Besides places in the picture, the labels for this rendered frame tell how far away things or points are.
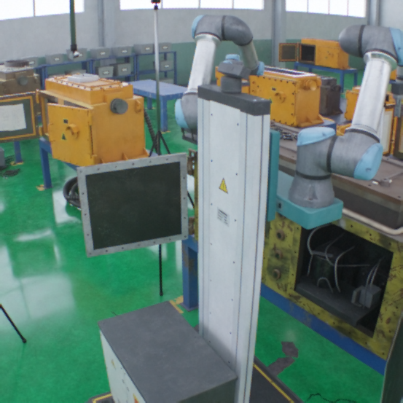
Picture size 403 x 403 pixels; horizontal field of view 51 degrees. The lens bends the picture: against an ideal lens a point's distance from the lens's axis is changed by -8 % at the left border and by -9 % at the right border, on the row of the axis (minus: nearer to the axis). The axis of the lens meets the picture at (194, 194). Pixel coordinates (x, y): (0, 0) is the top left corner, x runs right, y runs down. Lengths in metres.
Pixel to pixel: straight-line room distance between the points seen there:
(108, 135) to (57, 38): 6.91
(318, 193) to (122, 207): 1.51
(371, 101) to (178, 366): 1.13
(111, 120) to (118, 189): 1.73
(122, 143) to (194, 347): 2.92
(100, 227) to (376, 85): 1.82
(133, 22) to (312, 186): 10.67
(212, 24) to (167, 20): 10.43
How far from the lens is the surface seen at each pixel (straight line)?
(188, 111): 1.79
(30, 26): 10.79
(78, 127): 4.21
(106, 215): 2.67
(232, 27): 1.96
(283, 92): 5.71
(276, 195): 1.49
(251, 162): 1.39
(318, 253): 2.26
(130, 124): 4.40
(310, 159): 1.38
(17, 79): 6.92
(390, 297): 1.95
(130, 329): 1.89
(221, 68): 1.51
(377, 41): 1.51
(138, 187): 2.65
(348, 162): 1.34
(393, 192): 1.94
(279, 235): 2.25
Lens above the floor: 2.04
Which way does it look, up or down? 23 degrees down
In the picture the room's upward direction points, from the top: 1 degrees counter-clockwise
